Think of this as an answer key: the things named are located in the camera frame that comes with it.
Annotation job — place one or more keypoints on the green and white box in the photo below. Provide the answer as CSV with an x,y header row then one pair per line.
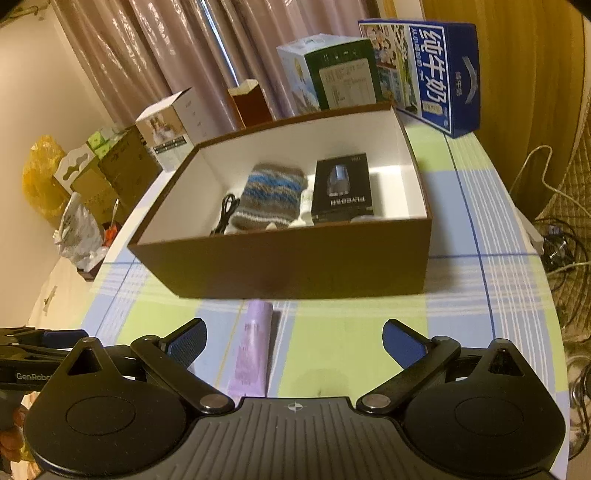
x,y
332,76

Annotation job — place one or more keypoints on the quilted chair cover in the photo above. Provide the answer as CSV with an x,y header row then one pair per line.
x,y
575,194

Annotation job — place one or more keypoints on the person's left hand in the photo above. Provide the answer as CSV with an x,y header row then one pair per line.
x,y
11,434

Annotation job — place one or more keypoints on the white hang-tab packaging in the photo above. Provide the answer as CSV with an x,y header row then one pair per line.
x,y
74,164

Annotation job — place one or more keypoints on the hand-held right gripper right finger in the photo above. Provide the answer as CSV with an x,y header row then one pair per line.
x,y
401,344

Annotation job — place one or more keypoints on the pink curtain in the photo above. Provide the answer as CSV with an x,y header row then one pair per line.
x,y
184,46

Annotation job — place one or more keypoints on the brown cardboard box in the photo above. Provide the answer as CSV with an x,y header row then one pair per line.
x,y
277,263

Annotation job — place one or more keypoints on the white photo print box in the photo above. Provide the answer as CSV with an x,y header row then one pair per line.
x,y
175,124

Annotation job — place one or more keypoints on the green packet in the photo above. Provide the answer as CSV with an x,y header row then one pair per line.
x,y
99,141

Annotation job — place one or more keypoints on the white pill bottle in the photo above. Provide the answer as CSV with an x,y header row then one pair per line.
x,y
306,203

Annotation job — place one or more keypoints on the small brown open box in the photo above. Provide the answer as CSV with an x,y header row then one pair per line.
x,y
249,104

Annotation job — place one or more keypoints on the striped knitted pouch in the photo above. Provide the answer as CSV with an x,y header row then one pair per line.
x,y
272,194

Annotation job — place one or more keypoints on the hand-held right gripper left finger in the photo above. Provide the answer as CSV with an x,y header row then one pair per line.
x,y
187,344

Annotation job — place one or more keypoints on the yellow plastic bag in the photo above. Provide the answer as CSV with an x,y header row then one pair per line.
x,y
44,175

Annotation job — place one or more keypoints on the purple tube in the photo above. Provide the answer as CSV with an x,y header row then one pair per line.
x,y
254,350

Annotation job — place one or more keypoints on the plain cardboard box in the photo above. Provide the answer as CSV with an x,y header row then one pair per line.
x,y
97,198
127,161

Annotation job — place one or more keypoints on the white plastic bag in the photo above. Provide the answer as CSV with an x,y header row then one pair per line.
x,y
76,230

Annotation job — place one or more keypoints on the small black fan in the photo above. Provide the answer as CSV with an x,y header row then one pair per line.
x,y
556,251

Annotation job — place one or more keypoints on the black product box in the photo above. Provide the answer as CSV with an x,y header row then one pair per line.
x,y
339,194

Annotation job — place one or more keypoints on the blue milk carton box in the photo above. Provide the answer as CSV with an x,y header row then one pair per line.
x,y
434,78

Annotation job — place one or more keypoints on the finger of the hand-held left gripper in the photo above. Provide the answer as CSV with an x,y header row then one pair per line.
x,y
64,338

